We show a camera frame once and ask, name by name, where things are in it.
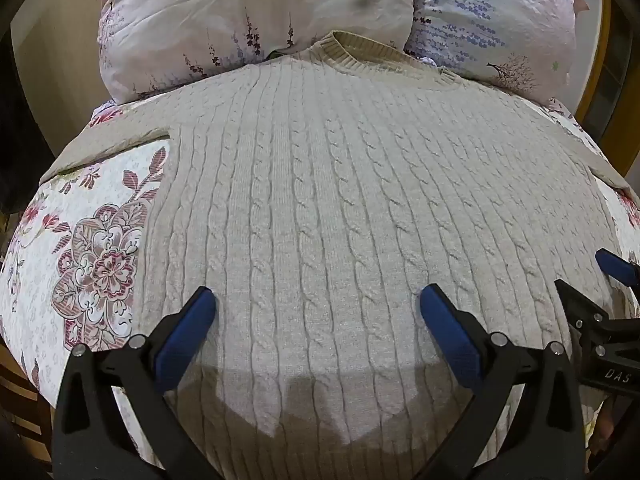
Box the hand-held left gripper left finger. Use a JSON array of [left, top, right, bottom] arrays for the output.
[[52, 286, 217, 480]]

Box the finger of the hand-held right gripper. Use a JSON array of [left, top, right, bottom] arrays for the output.
[[595, 248, 640, 289], [554, 279, 609, 332]]

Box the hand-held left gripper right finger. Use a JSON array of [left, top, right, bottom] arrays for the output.
[[419, 283, 585, 480]]

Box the beige cable-knit sweater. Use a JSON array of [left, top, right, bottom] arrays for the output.
[[40, 31, 628, 480]]

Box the floral bedsheet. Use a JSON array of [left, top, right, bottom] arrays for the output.
[[0, 96, 640, 466]]

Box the pink floral pillow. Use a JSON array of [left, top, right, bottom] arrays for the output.
[[94, 0, 417, 103], [404, 0, 590, 107]]

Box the yellow wooden bed frame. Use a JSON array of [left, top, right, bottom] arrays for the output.
[[574, 0, 614, 128]]

